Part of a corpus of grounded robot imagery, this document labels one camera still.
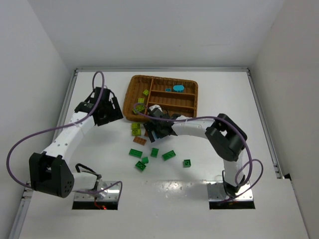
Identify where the green square lego brick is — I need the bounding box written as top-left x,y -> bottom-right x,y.
151,148 -> 159,158

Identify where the green sloped lego brick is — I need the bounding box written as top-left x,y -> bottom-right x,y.
142,157 -> 149,164

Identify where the green long lego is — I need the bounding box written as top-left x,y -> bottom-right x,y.
162,150 -> 176,161

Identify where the green lego brick bottom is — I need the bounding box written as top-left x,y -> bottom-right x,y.
135,161 -> 146,171

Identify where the small green lego cube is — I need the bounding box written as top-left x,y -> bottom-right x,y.
183,159 -> 191,168

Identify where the cyan oval lego piece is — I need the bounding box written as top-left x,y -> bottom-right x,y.
172,85 -> 184,93

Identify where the cyan rectangular lego brick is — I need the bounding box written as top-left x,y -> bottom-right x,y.
153,132 -> 160,139

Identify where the lime green lego brick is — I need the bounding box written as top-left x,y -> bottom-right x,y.
133,105 -> 145,115

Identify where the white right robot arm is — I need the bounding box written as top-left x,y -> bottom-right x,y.
144,110 -> 247,197

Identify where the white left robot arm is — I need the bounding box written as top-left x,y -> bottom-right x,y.
29,87 -> 123,198

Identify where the brown lego brick flat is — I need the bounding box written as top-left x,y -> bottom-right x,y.
133,136 -> 147,146

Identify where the green long lego brick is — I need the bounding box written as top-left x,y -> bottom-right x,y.
129,148 -> 143,158

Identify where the brown wicker divided basket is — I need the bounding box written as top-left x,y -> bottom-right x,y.
122,75 -> 198,122

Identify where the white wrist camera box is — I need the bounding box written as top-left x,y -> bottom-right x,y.
149,105 -> 162,112

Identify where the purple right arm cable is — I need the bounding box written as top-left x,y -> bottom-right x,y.
133,102 -> 264,204

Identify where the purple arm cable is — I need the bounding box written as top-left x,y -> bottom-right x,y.
133,102 -> 264,204
6,71 -> 123,197

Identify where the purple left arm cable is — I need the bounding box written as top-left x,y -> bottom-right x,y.
6,71 -> 123,197

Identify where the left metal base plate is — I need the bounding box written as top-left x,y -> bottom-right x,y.
74,181 -> 123,202

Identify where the metal base plate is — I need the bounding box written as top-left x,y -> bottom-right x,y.
206,181 -> 254,202
74,181 -> 123,202

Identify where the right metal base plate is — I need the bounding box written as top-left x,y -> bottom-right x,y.
206,181 -> 254,202

